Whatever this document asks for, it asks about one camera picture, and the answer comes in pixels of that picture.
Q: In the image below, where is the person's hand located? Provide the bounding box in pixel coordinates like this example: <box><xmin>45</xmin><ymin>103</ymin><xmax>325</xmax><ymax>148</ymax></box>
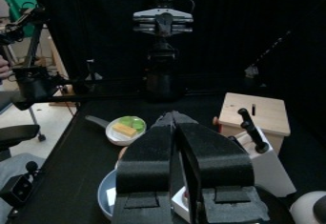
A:
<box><xmin>0</xmin><ymin>55</ymin><xmax>14</xmax><ymax>80</ymax></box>

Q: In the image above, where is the blue plate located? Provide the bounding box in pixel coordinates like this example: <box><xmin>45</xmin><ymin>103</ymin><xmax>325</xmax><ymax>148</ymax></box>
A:
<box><xmin>97</xmin><ymin>168</ymin><xmax>122</xmax><ymax>221</ymax></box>

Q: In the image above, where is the black camera with microphone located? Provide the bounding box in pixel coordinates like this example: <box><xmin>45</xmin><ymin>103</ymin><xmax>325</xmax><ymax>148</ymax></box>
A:
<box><xmin>0</xmin><ymin>160</ymin><xmax>42</xmax><ymax>209</ymax></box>

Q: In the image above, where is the wooden box with slot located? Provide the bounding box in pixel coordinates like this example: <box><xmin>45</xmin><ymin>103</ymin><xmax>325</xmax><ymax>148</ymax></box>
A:
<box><xmin>212</xmin><ymin>92</ymin><xmax>293</xmax><ymax>155</ymax></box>

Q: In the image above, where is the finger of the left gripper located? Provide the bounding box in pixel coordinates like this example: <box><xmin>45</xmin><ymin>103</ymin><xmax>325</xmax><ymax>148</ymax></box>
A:
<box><xmin>164</xmin><ymin>12</ymin><xmax>176</xmax><ymax>38</ymax></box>
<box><xmin>154</xmin><ymin>12</ymin><xmax>166</xmax><ymax>38</ymax></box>

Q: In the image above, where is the white item on plate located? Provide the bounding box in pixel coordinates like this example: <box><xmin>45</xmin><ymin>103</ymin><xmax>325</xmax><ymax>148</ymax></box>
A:
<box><xmin>105</xmin><ymin>187</ymin><xmax>120</xmax><ymax>207</ymax></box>

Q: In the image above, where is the black handled toy knife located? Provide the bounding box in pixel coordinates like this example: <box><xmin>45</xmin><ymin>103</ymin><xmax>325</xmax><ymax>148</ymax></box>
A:
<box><xmin>237</xmin><ymin>107</ymin><xmax>257</xmax><ymax>131</ymax></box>
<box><xmin>240</xmin><ymin>121</ymin><xmax>272</xmax><ymax>154</ymax></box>

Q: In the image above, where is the black office chair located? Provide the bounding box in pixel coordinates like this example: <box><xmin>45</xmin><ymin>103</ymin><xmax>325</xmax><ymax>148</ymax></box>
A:
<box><xmin>0</xmin><ymin>124</ymin><xmax>47</xmax><ymax>163</ymax></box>

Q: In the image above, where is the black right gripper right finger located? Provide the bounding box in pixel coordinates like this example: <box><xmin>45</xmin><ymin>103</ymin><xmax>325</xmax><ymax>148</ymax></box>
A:
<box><xmin>172</xmin><ymin>110</ymin><xmax>272</xmax><ymax>224</ymax></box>

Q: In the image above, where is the white clamp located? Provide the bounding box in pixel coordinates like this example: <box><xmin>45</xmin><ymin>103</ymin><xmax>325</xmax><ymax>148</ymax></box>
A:
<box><xmin>244</xmin><ymin>63</ymin><xmax>261</xmax><ymax>80</ymax></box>

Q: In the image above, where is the tan wooden toy piece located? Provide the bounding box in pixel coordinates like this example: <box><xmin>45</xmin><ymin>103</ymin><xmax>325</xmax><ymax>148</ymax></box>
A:
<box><xmin>118</xmin><ymin>146</ymin><xmax>129</xmax><ymax>161</ymax></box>

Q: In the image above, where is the yellow toy cheese block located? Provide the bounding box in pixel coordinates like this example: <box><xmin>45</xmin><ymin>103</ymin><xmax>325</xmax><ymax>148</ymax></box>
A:
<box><xmin>112</xmin><ymin>122</ymin><xmax>140</xmax><ymax>138</ymax></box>

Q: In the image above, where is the white round object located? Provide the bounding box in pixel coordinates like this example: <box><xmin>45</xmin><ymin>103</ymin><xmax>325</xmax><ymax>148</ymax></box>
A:
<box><xmin>289</xmin><ymin>191</ymin><xmax>326</xmax><ymax>224</ymax></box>

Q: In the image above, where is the small white box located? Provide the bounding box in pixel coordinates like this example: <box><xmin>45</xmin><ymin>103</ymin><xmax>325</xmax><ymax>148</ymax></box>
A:
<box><xmin>172</xmin><ymin>185</ymin><xmax>192</xmax><ymax>223</ymax></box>

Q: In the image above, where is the small white pan grey handle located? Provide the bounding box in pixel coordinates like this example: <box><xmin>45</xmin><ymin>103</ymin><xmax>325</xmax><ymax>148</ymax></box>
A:
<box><xmin>85</xmin><ymin>114</ymin><xmax>149</xmax><ymax>147</ymax></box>

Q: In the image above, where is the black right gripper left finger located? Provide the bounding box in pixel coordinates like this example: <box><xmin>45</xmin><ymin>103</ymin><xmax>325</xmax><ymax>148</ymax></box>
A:
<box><xmin>112</xmin><ymin>112</ymin><xmax>177</xmax><ymax>224</ymax></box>

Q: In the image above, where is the white knife block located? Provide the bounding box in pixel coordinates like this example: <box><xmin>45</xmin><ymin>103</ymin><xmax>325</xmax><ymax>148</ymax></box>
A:
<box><xmin>232</xmin><ymin>127</ymin><xmax>299</xmax><ymax>198</ymax></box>

